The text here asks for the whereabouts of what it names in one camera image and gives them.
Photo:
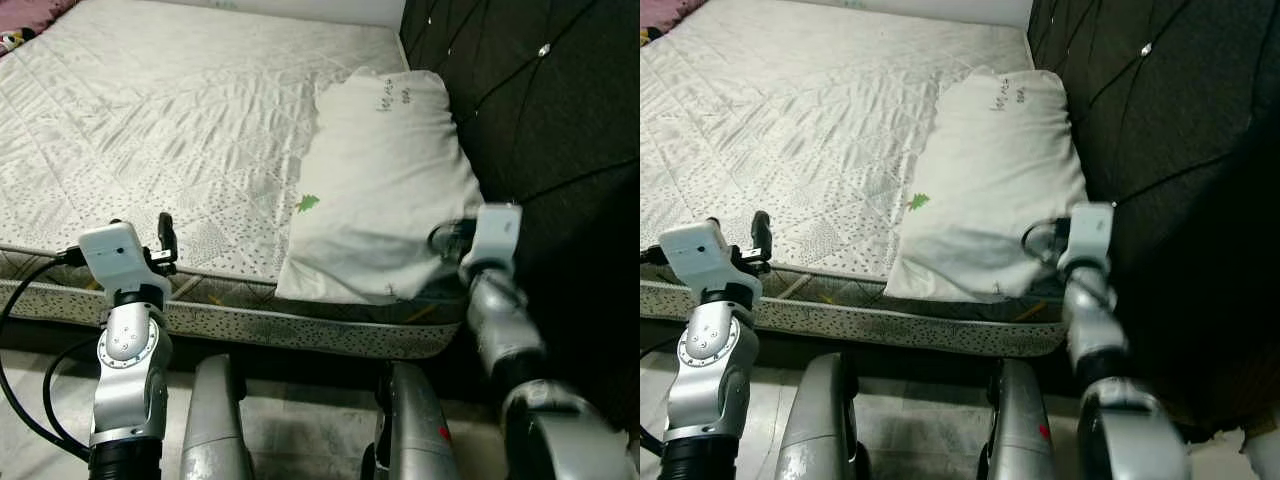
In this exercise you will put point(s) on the white pillow green tree print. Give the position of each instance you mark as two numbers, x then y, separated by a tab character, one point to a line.
990	180
380	180

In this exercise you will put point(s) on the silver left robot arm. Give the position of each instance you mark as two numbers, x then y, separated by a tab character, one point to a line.
130	390
705	390

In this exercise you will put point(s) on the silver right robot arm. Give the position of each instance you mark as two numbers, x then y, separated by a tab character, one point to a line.
500	330
1095	330

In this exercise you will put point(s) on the white quilted mattress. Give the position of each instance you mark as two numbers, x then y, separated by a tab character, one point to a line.
150	120
790	120

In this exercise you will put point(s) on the silver left robot leg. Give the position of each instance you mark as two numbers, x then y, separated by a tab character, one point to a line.
815	430
215	430

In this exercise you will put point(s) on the silver robot leg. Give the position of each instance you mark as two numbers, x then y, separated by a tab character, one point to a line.
1020	430
215	430
415	430
815	430

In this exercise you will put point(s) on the silver right robot leg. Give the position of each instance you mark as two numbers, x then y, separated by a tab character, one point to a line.
415	430
1020	430

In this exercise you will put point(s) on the white crumpled cloth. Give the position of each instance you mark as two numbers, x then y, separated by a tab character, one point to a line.
1262	455

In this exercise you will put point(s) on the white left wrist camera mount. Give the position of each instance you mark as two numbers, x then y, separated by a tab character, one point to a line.
695	255
115	255

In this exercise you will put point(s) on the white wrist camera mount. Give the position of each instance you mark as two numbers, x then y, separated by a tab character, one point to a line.
695	255
497	235
1090	235
115	255

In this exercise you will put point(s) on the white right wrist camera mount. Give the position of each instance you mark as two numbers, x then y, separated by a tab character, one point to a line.
1090	235
497	235

